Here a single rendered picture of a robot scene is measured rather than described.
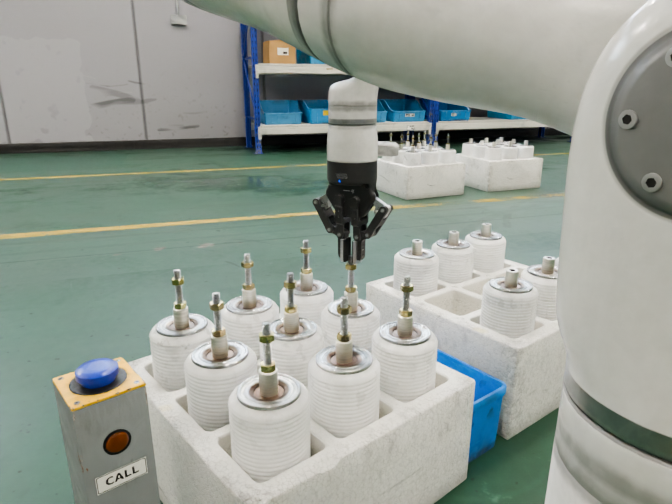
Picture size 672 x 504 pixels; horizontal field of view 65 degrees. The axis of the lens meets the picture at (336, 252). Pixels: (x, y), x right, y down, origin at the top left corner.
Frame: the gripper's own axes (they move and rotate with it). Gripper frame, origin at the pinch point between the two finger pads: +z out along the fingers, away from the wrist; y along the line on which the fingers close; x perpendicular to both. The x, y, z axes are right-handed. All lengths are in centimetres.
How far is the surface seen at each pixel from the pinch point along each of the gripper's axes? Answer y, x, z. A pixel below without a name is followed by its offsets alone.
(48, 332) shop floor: -86, -2, 35
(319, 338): 0.6, -10.6, 10.5
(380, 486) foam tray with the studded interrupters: 14.4, -17.8, 25.1
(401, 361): 12.6, -8.3, 12.0
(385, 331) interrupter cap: 8.6, -5.1, 9.7
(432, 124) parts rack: -156, 451, 11
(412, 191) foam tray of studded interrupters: -71, 197, 30
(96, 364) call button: -6.6, -40.7, 2.1
